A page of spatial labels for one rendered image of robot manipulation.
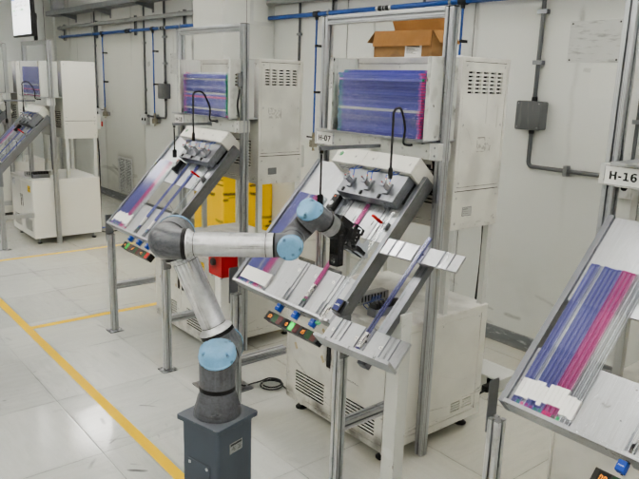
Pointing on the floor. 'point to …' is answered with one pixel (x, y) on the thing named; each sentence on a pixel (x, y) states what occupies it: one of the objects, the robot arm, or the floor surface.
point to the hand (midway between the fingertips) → (362, 257)
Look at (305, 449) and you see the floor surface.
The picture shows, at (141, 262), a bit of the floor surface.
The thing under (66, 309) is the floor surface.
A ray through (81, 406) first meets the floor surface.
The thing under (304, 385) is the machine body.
